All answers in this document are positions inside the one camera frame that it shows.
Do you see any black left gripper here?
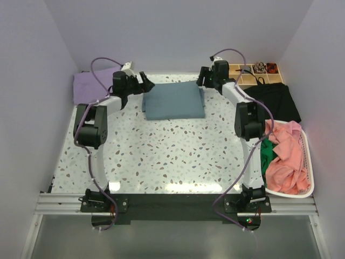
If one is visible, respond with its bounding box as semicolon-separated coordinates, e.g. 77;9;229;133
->
123;72;154;96

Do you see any blue t-shirt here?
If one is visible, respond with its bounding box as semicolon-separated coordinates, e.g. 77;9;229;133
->
142;81;205;120

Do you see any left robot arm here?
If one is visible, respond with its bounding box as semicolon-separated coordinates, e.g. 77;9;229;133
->
73;71;155;192

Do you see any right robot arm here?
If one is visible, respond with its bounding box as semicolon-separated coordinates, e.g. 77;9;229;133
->
196;57;265;212

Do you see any wooden compartment tray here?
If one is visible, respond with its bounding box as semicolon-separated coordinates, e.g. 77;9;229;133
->
229;64;284;89

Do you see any patterned fabric scrunchie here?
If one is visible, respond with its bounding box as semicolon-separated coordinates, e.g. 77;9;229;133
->
252;62;267;74

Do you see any folded purple t-shirt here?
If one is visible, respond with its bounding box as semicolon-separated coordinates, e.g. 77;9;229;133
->
73;67;119;105

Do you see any orange black scrunchie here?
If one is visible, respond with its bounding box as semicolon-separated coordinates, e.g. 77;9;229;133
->
266;63;279;74

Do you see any black folded garment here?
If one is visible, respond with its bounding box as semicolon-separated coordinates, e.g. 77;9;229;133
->
244;83;301;123

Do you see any green garment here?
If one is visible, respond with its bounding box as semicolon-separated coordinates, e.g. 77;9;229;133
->
260;139;277;186

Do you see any white perforated laundry basket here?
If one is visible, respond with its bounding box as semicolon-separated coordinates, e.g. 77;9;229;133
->
264;119;315;199

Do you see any pink t-shirt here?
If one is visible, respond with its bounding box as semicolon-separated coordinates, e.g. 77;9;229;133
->
263;119;311;195

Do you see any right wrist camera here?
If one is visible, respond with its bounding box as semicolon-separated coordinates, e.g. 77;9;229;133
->
210;56;223;68

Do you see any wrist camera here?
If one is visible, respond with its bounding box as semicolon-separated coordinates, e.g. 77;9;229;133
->
210;56;223;68
121;62;135;77

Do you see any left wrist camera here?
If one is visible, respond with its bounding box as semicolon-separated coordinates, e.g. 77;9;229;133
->
121;62;135;77

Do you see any black strap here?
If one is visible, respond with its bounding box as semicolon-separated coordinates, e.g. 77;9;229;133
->
234;68;267;85

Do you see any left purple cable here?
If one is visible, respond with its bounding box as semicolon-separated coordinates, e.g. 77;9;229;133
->
73;57;127;230

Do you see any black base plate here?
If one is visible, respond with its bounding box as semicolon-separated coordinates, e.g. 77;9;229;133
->
78;190;272;227

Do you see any aluminium rail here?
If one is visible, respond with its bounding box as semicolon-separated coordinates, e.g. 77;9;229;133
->
34;193;318;216

